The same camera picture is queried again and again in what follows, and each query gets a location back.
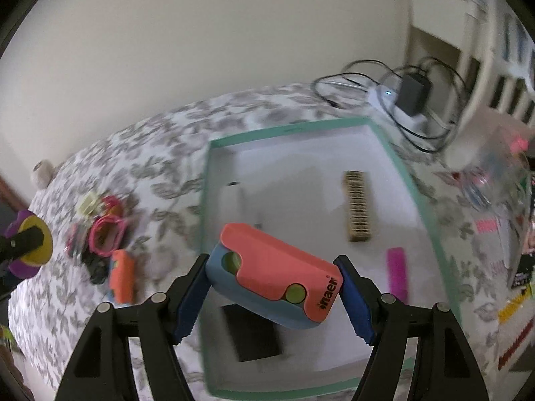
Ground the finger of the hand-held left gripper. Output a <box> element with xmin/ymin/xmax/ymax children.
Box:
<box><xmin>0</xmin><ymin>226</ymin><xmax>46</xmax><ymax>260</ymax></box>

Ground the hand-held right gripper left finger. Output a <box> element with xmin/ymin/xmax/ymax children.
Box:
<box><xmin>54</xmin><ymin>253</ymin><xmax>212</xmax><ymax>401</ymax></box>

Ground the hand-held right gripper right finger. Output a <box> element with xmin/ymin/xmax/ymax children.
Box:
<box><xmin>333</xmin><ymin>255</ymin><xmax>490</xmax><ymax>401</ymax></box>

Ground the purple and yellow toy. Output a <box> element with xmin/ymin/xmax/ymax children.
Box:
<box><xmin>4</xmin><ymin>210</ymin><xmax>54</xmax><ymax>278</ymax></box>

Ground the round metal tin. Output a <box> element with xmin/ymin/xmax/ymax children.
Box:
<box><xmin>66</xmin><ymin>222</ymin><xmax>90</xmax><ymax>260</ymax></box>

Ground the black power adapter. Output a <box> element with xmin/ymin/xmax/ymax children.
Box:
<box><xmin>221</xmin><ymin>303</ymin><xmax>285</xmax><ymax>363</ymax></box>

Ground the cream hair clip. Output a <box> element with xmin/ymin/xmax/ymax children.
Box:
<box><xmin>77</xmin><ymin>192</ymin><xmax>103</xmax><ymax>218</ymax></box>

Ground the orange and blue case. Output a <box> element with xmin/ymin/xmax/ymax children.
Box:
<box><xmin>108</xmin><ymin>249</ymin><xmax>136</xmax><ymax>305</ymax></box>
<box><xmin>205</xmin><ymin>223</ymin><xmax>344</xmax><ymax>330</ymax></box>

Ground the gold studded case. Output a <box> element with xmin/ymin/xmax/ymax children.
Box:
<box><xmin>343</xmin><ymin>170</ymin><xmax>372</xmax><ymax>243</ymax></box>

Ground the teal cardboard box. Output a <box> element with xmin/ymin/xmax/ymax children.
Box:
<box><xmin>200</xmin><ymin>117</ymin><xmax>462</xmax><ymax>399</ymax></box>

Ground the white ball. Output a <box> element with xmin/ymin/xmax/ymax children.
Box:
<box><xmin>32</xmin><ymin>159</ymin><xmax>55</xmax><ymax>188</ymax></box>

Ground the pink bangle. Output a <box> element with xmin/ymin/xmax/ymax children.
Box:
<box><xmin>100</xmin><ymin>195</ymin><xmax>124</xmax><ymax>218</ymax></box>
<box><xmin>90</xmin><ymin>215</ymin><xmax>126</xmax><ymax>258</ymax></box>

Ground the black hair accessory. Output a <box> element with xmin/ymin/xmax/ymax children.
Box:
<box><xmin>81</xmin><ymin>255</ymin><xmax>111</xmax><ymax>285</ymax></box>

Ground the yellow toy brick strip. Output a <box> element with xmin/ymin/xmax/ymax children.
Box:
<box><xmin>497</xmin><ymin>288</ymin><xmax>535</xmax><ymax>324</ymax></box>

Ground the red toy brick strip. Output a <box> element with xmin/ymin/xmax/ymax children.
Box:
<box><xmin>497</xmin><ymin>330</ymin><xmax>532</xmax><ymax>370</ymax></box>

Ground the clear plastic container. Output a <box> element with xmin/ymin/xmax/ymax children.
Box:
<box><xmin>445</xmin><ymin>104</ymin><xmax>535</xmax><ymax>218</ymax></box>

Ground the white power strip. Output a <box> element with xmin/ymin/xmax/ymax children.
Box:
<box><xmin>368</xmin><ymin>86</ymin><xmax>429</xmax><ymax>130</ymax></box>

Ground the black charger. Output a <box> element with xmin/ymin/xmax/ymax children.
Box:
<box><xmin>395</xmin><ymin>67</ymin><xmax>433</xmax><ymax>118</ymax></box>

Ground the white furniture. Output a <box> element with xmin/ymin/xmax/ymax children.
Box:
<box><xmin>397</xmin><ymin>0</ymin><xmax>535</xmax><ymax>126</ymax></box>

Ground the brown wooden post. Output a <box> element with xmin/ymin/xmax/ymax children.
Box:
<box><xmin>0</xmin><ymin>173</ymin><xmax>26</xmax><ymax>214</ymax></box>

